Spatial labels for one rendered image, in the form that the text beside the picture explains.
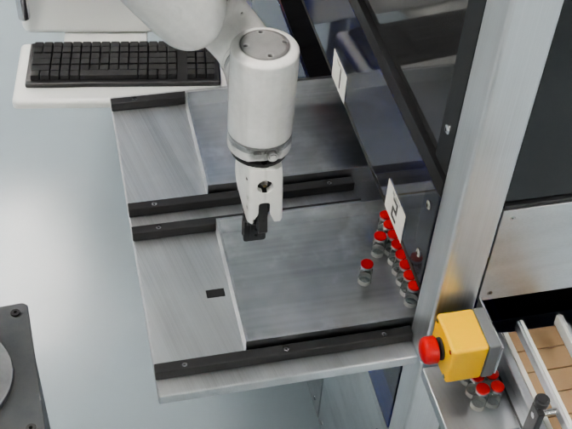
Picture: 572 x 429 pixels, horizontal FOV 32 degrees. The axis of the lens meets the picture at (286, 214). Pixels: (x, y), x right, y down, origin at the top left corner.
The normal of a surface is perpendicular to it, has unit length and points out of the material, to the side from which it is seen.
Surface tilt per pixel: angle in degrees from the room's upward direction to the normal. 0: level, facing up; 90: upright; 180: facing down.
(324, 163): 0
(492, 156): 90
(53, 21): 90
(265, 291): 0
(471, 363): 90
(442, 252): 90
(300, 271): 0
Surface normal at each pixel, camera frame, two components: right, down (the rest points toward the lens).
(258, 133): -0.07, 0.71
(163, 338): 0.05, -0.69
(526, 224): 0.22, 0.71
